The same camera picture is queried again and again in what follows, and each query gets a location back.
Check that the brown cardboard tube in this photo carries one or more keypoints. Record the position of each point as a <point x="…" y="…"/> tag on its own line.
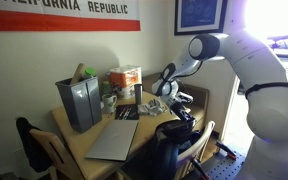
<point x="78" y="73"/>

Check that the gray plastic bin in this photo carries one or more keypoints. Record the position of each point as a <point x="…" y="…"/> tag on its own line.
<point x="80" y="103"/>

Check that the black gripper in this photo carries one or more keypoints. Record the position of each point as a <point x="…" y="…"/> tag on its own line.
<point x="180" y="110"/>

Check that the crumpled white cloth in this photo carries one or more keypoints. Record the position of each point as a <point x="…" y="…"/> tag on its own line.
<point x="152" y="107"/>

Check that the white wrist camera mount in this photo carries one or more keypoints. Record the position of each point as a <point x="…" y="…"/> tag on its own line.
<point x="184" y="97"/>

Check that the red black clamp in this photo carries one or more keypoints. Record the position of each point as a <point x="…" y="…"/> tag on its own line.
<point x="198" y="168"/>
<point x="225" y="149"/>

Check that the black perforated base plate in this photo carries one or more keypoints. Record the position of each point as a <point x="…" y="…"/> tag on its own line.
<point x="225" y="168"/>

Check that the brown couch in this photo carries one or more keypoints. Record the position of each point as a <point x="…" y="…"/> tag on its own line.
<point x="199" y="96"/>

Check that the silver laptop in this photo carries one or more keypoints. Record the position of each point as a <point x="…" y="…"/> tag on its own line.
<point x="114" y="140"/>

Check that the small green bottle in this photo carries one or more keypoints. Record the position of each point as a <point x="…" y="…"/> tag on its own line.
<point x="105" y="88"/>

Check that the steel tumbler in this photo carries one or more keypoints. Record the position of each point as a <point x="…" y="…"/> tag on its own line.
<point x="138" y="94"/>

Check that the framed blue poster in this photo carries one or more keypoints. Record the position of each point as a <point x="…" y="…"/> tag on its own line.
<point x="200" y="15"/>

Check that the black pen pouch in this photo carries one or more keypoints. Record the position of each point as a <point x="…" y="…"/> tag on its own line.
<point x="127" y="111"/>

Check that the California Republic flag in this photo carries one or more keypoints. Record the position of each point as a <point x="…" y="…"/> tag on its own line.
<point x="50" y="18"/>

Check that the light wooden chair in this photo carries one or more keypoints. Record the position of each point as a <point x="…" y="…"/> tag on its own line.
<point x="200" y="140"/>

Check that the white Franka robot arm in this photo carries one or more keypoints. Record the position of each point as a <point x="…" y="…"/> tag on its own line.
<point x="250" y="60"/>

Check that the orange paper towel pack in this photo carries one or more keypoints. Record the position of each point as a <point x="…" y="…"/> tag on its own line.
<point x="125" y="80"/>

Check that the green capped bottle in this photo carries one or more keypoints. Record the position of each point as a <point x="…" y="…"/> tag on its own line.
<point x="90" y="72"/>

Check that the black jacket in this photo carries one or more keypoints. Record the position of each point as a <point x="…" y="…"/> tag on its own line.
<point x="30" y="146"/>

